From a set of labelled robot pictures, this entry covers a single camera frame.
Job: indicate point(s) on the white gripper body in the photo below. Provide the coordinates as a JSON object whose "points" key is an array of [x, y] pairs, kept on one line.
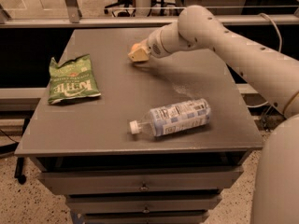
{"points": [[154, 46]]}

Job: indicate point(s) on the orange fruit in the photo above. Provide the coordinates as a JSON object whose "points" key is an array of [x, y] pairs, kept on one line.
{"points": [[135, 46]]}

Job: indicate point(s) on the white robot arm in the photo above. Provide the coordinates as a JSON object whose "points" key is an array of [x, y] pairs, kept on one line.
{"points": [[272, 74]]}

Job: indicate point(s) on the blue label plastic bottle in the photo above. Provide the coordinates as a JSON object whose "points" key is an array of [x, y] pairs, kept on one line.
{"points": [[174, 118]]}

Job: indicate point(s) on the green chip bag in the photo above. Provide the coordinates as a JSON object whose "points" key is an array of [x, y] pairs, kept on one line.
{"points": [[72, 79]]}

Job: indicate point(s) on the grey drawer cabinet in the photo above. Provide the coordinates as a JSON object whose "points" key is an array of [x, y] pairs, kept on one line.
{"points": [[158, 146]]}

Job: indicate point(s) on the metal railing frame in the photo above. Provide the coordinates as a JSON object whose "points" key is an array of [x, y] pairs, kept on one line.
{"points": [[90, 13]]}

